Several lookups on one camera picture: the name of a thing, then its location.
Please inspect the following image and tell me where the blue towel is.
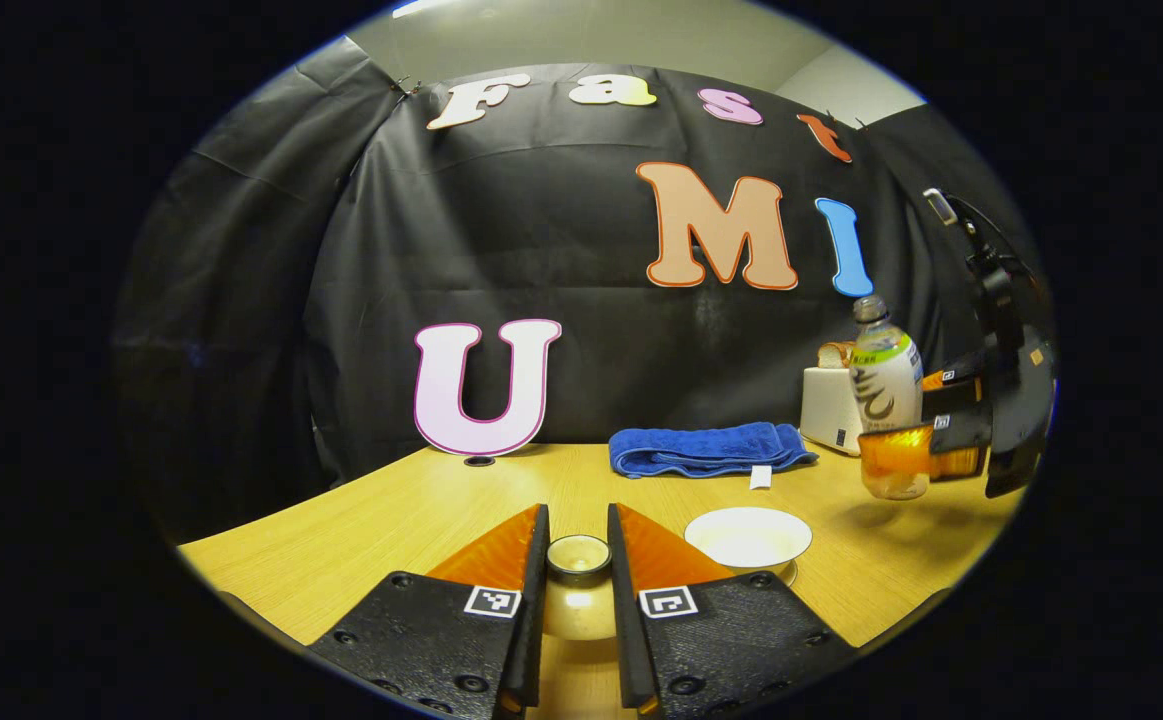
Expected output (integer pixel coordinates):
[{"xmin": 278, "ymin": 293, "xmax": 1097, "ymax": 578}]
[{"xmin": 609, "ymin": 423, "xmax": 820, "ymax": 491}]

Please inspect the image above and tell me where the orange drink water bottle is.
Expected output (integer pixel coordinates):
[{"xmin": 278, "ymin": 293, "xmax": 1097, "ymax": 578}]
[{"xmin": 849, "ymin": 296, "xmax": 932, "ymax": 501}]

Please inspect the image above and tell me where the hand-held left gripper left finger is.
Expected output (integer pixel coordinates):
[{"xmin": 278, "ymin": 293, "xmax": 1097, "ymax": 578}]
[{"xmin": 309, "ymin": 505, "xmax": 552, "ymax": 719}]

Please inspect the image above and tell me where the cream teacup lid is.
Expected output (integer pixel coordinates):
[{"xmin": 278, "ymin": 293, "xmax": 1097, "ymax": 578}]
[{"xmin": 541, "ymin": 535, "xmax": 622, "ymax": 643}]

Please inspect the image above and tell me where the black backdrop cloth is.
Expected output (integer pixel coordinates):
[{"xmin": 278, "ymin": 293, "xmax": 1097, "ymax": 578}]
[{"xmin": 111, "ymin": 38, "xmax": 1057, "ymax": 546}]

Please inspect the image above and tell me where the cream teacup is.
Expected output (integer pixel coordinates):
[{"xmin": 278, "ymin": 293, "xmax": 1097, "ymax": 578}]
[{"xmin": 684, "ymin": 507, "xmax": 814, "ymax": 579}]

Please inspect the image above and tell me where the white toaster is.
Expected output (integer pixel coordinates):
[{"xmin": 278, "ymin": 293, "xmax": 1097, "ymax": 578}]
[{"xmin": 801, "ymin": 366, "xmax": 867, "ymax": 457}]

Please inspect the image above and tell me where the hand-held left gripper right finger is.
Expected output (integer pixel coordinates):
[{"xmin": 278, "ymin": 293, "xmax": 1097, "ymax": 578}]
[{"xmin": 607, "ymin": 504, "xmax": 857, "ymax": 719}]

